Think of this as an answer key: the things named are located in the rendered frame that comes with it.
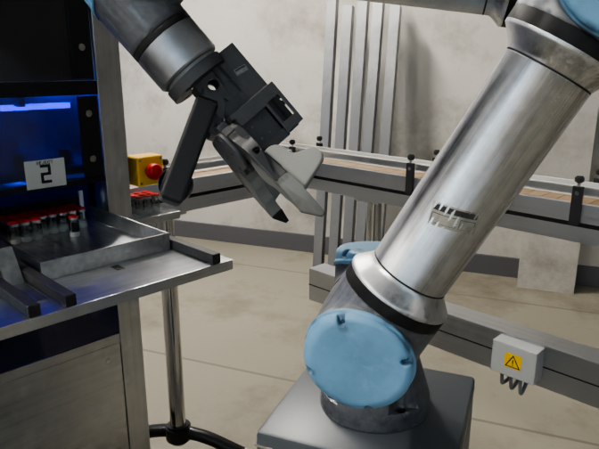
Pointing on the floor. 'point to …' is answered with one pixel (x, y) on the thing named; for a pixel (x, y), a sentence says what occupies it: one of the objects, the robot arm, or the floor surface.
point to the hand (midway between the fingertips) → (299, 224)
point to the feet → (176, 436)
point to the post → (129, 339)
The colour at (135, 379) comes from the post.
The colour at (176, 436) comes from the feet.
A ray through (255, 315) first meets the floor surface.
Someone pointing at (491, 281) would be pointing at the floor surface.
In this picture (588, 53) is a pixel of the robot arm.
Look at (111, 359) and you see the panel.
